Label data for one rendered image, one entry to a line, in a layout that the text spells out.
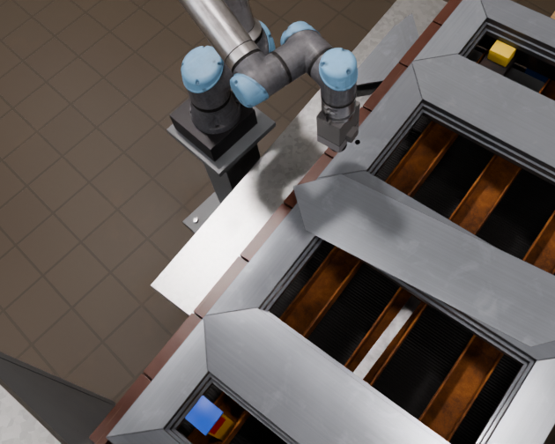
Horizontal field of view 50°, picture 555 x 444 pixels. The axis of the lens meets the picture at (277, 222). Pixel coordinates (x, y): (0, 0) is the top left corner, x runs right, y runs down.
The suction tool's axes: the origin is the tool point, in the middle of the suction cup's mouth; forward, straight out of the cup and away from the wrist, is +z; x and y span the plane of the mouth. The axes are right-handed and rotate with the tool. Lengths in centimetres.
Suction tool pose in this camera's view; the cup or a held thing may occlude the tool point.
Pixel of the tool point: (337, 144)
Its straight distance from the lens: 149.1
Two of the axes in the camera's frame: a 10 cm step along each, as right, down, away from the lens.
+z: 0.9, 4.0, 9.1
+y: 5.8, -7.7, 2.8
